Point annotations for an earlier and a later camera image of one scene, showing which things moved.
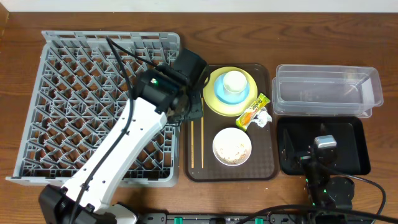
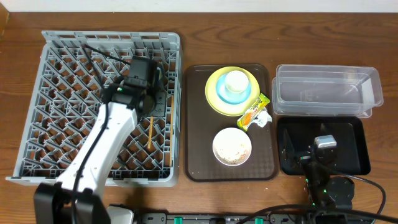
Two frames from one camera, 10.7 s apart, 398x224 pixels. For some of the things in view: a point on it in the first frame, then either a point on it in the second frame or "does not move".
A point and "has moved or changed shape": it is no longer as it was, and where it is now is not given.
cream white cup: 235,81 does not move
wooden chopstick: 203,134 → 171,126
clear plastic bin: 326,91 does not move
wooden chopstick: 192,144 has moved or changed shape
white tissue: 263,118 does not move
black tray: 296,135 does not move
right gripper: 305,158 does not move
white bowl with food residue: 232,147 does not move
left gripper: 193,109 → 160,101
